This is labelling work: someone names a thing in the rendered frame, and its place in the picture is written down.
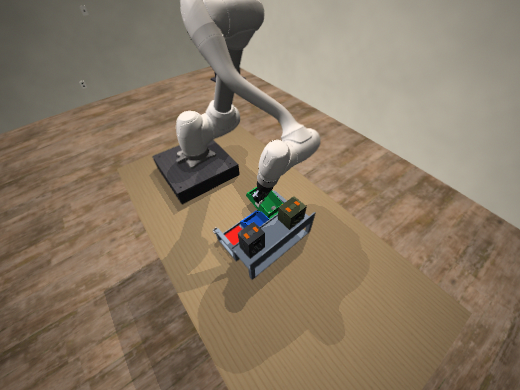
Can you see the green bin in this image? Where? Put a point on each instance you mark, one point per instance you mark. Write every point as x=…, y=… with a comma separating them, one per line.
x=270, y=201

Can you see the blue bin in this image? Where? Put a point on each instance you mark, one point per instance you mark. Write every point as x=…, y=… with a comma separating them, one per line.
x=258, y=217

